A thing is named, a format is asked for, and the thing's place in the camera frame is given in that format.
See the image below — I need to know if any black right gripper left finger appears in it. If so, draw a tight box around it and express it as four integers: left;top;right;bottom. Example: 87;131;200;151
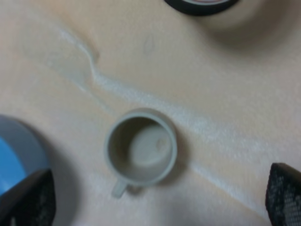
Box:
0;169;56;226

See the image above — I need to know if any blue plastic bowl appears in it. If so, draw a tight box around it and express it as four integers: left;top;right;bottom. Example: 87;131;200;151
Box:
0;115;49;195

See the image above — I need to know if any small beige teacup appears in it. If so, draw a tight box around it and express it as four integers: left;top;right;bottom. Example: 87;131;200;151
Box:
104;108;178;198

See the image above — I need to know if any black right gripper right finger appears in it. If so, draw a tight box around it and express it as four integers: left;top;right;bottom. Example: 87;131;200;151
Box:
265;163;301;226

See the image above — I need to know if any black mesh pen holder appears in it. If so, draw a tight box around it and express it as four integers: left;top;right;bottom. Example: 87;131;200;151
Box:
165;0;239;16

